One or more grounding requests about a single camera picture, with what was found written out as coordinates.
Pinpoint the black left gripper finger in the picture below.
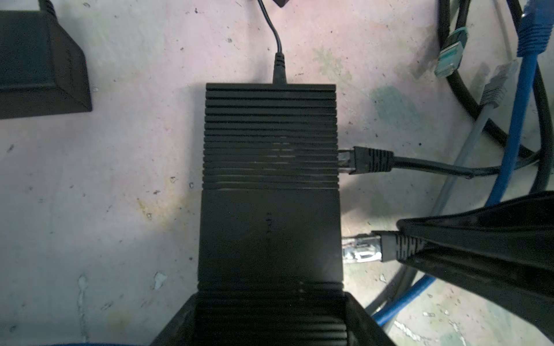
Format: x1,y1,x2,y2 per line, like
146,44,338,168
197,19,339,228
398,249,553,340
397,191,553,255

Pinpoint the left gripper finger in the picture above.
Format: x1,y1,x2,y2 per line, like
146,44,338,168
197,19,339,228
149,294,198,346
345,292,395,346

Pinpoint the black network switch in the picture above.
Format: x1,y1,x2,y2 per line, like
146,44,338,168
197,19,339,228
193,83,348,345

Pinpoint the grey ethernet cable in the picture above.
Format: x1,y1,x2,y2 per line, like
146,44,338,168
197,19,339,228
365,59,519,317

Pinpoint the black cable with teal plug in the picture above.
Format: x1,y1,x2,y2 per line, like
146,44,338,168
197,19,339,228
433,0,473,79

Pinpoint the blue ethernet cable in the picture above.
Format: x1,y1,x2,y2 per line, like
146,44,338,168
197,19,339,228
371,0,554,327

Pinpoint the black power adapter left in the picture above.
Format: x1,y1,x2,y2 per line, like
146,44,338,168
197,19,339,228
1,11,92,119

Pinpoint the thick black looped cable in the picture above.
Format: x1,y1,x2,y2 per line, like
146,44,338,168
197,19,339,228
436,0,554,195

